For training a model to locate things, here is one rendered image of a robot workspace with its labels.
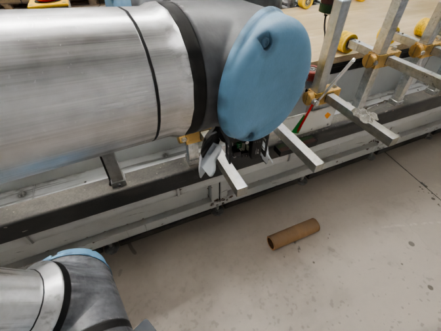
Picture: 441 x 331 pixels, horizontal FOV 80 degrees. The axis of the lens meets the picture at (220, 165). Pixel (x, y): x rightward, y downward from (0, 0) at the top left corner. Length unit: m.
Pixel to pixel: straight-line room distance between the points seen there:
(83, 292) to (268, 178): 1.29
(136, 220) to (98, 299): 0.94
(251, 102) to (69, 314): 0.46
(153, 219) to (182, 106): 1.33
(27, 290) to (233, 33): 0.47
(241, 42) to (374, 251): 1.64
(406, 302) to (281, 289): 0.59
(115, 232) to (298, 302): 0.96
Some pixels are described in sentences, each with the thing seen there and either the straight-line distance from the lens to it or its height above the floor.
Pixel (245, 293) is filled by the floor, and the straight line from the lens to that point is 1.44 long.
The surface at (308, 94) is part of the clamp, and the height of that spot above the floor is 0.87.
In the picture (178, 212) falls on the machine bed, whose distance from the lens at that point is 1.48.
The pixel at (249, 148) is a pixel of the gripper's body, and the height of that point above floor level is 1.04.
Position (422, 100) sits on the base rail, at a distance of 1.62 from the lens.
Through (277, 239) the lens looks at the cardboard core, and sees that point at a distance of 1.50.
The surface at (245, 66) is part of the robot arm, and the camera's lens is 0.16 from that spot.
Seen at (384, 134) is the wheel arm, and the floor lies 0.86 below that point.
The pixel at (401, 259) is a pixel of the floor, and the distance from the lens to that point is 1.79.
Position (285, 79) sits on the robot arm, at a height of 1.26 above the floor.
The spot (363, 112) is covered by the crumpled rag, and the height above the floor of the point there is 0.87.
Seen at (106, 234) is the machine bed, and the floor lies 0.17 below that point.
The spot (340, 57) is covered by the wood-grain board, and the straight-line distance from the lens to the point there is 1.33.
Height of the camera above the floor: 1.34
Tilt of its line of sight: 44 degrees down
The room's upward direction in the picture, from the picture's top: straight up
